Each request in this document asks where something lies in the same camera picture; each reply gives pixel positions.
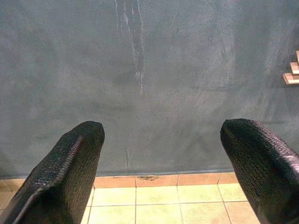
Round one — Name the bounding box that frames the stepped wooden wall shelf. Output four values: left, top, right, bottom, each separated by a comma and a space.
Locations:
282, 50, 299, 86

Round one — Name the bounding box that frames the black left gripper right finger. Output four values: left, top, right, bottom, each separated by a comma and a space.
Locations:
220, 118, 299, 224

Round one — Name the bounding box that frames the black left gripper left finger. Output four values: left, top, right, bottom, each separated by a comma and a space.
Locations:
0, 120, 105, 224

